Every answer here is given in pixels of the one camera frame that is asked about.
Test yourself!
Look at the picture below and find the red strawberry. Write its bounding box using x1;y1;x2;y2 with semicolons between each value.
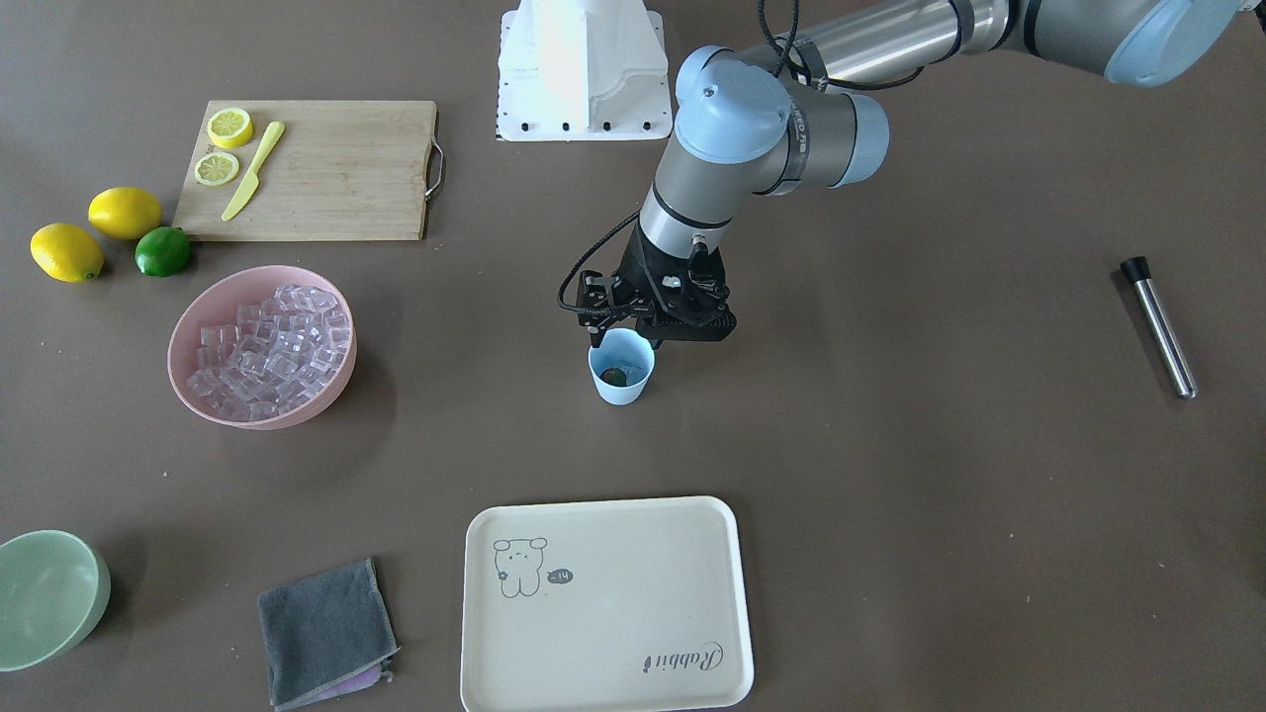
598;367;629;388

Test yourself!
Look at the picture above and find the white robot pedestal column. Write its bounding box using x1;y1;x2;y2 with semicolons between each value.
495;1;674;141

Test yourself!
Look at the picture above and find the steel muddler black tip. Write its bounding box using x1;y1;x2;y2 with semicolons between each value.
1120;256;1199;402

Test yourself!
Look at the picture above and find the small blue plastic cup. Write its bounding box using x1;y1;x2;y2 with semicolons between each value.
587;328;656;405

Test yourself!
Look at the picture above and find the cream rabbit serving tray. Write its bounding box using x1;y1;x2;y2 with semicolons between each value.
460;495;755;711

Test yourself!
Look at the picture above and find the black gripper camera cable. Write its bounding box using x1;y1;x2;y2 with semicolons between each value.
557;0;931;317

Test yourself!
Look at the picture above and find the green ceramic bowl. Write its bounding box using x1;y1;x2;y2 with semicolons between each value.
1;530;111;671

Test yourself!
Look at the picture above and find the wooden cutting board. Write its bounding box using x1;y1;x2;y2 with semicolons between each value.
171;100;442;242

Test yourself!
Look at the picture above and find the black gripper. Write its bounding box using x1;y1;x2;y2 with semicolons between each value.
576;220;738;351

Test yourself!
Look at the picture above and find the green lime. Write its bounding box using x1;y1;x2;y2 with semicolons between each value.
133;226;192;277

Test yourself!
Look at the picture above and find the grey folded cloth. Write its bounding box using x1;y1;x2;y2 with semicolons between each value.
257;557;400;711

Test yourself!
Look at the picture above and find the pink bowl of ice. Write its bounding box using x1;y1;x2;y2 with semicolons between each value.
167;265;357;431

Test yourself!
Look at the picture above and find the yellow lemon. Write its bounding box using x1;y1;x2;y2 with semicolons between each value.
29;222;105;283
89;186;163;239

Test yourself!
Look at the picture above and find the yellow plastic knife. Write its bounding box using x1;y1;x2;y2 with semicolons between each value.
222;122;286;222

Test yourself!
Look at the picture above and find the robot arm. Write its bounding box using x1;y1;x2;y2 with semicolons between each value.
558;1;1250;348

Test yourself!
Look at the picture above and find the lemon slice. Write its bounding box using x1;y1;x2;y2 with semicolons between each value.
205;106;254;149
191;149;241;188

